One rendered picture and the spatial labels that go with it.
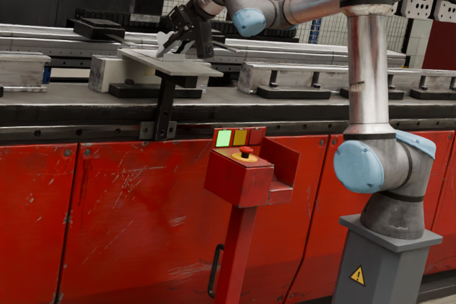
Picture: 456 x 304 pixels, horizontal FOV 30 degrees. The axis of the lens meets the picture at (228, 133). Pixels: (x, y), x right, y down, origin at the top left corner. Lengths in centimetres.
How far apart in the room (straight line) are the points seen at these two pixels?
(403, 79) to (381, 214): 138
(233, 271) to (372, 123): 79
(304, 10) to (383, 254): 64
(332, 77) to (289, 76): 21
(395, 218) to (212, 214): 82
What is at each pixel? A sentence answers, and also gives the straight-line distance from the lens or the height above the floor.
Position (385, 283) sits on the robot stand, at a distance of 202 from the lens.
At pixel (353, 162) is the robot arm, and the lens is 186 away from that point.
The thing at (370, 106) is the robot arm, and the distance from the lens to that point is 187.
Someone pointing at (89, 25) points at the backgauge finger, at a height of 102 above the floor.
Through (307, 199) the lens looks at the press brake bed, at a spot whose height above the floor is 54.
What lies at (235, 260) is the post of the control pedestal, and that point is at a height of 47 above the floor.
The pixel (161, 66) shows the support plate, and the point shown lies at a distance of 228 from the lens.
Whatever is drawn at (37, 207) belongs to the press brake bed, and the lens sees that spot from 230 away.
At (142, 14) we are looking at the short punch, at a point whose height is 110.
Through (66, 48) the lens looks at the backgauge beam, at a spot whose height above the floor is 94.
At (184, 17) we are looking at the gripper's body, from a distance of 230.
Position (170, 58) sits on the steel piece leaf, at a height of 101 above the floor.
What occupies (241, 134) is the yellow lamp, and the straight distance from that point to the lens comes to 245.
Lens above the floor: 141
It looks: 14 degrees down
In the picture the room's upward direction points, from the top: 11 degrees clockwise
